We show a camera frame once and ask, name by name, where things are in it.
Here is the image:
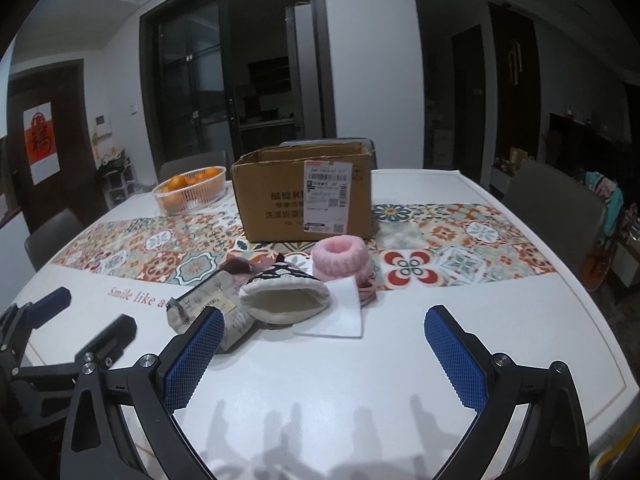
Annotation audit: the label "patterned tablecloth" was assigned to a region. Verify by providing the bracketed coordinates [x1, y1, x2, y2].
[17, 169, 639, 479]

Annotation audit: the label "black sliding glass door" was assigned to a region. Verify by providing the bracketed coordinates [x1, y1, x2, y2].
[139, 0, 336, 170]

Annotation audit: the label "colourful clothes pile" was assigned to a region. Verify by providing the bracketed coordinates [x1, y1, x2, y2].
[585, 171, 624, 242]

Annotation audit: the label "pink fuzzy fabric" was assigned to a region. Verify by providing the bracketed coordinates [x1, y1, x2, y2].
[357, 272, 376, 307]

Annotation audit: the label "oranges in basket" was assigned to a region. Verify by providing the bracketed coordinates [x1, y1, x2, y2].
[155, 166, 224, 213]

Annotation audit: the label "grey chair back left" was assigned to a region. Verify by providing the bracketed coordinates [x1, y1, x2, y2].
[158, 151, 228, 183]

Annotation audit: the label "white low cabinet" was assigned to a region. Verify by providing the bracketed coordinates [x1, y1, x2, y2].
[489, 158, 522, 196]

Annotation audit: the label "grey chair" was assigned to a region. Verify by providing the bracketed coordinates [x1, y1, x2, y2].
[280, 138, 378, 169]
[24, 208, 84, 271]
[158, 151, 228, 183]
[503, 160, 606, 274]

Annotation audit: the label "dusty pink knit item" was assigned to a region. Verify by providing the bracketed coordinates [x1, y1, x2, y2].
[219, 254, 283, 275]

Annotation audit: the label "white wall intercom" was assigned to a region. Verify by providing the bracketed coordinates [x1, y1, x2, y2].
[96, 115, 112, 138]

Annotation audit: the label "grey chair back centre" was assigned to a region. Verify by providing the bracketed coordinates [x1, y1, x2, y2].
[280, 138, 378, 169]

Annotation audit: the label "grey chair right side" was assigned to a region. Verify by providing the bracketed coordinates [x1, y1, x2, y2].
[503, 160, 606, 274]

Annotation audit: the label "red fu door poster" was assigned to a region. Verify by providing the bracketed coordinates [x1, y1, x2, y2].
[23, 102, 60, 185]

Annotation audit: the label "pink fluffy scrunchie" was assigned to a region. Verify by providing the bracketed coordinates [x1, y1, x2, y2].
[311, 235, 372, 284]

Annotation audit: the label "grey chair left side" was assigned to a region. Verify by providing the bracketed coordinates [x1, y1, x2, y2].
[24, 208, 84, 271]

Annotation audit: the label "brown cardboard box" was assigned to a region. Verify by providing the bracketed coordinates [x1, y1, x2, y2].
[231, 142, 373, 243]

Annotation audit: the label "white fruit basket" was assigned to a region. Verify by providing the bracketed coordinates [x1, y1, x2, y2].
[150, 164, 228, 216]

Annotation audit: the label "dark wooden door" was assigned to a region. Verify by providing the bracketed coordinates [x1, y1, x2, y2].
[3, 60, 107, 231]

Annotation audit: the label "white cloth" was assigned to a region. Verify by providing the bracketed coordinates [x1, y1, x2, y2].
[291, 276, 363, 339]

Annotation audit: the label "white shoe rack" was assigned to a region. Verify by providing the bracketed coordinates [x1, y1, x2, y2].
[98, 148, 134, 209]

